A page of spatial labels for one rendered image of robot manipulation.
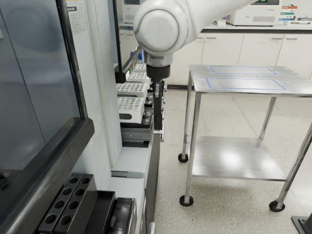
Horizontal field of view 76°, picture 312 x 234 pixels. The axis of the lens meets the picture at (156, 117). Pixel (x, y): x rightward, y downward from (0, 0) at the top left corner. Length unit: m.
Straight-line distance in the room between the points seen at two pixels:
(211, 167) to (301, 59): 2.47
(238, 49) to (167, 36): 2.74
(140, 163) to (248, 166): 0.90
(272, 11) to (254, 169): 2.22
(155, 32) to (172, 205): 1.23
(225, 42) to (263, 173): 2.04
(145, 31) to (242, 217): 1.31
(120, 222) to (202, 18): 0.42
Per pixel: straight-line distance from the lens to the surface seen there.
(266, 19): 3.14
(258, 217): 1.54
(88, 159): 0.43
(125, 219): 0.42
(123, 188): 0.58
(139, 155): 0.67
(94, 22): 0.46
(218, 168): 1.33
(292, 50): 3.36
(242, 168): 1.38
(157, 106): 0.64
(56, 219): 0.37
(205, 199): 1.52
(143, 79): 0.93
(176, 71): 3.03
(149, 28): 0.38
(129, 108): 0.68
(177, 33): 0.38
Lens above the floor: 1.17
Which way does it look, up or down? 30 degrees down
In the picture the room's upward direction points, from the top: straight up
